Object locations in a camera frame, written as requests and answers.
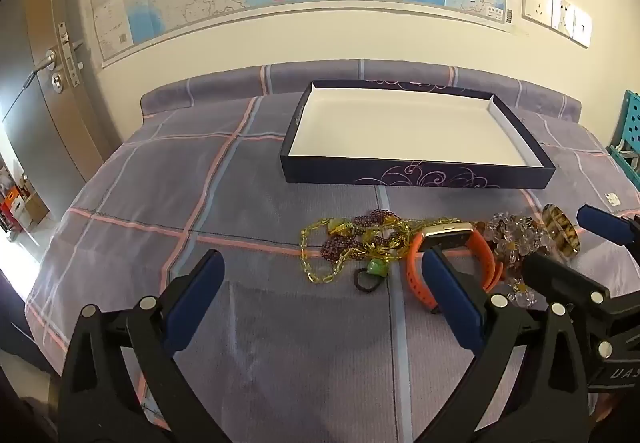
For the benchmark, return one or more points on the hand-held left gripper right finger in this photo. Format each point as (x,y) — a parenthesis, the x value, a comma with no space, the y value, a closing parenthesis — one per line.
(450,298)

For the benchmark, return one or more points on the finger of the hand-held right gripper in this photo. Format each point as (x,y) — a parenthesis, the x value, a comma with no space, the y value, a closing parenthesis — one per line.
(560,280)
(605,223)

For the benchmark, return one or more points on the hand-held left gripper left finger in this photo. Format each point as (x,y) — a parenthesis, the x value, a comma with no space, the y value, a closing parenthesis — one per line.
(200,293)

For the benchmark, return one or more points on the tortoiseshell bangle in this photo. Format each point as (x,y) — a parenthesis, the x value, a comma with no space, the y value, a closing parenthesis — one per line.
(562,228)

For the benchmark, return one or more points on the orange smart watch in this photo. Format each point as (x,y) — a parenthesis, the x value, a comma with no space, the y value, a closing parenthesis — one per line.
(482,250)

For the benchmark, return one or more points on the dark blue shallow cardboard box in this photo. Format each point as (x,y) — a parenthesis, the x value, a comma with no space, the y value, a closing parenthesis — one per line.
(400,128)

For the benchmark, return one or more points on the white fabric label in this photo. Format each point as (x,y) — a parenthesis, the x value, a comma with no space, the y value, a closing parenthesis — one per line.
(612,198)

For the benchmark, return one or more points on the teal perforated plastic chair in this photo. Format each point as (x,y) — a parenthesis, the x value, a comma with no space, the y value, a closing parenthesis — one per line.
(632,123)

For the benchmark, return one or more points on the checked purple bed sheet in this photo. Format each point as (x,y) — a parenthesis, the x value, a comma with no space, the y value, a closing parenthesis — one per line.
(300,348)

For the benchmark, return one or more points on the brown cardboard box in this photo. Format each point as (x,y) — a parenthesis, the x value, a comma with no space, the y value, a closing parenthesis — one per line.
(35,205)

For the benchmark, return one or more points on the orange box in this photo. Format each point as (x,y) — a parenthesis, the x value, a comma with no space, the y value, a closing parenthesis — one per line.
(11,210)

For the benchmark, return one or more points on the grey brown door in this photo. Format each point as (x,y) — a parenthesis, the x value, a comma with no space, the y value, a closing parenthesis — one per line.
(40,133)

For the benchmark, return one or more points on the silver door lock plate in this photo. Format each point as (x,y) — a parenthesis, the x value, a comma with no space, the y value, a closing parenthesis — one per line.
(70,53)

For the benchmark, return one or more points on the white wall socket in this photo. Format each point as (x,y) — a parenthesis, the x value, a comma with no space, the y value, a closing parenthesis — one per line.
(537,0)

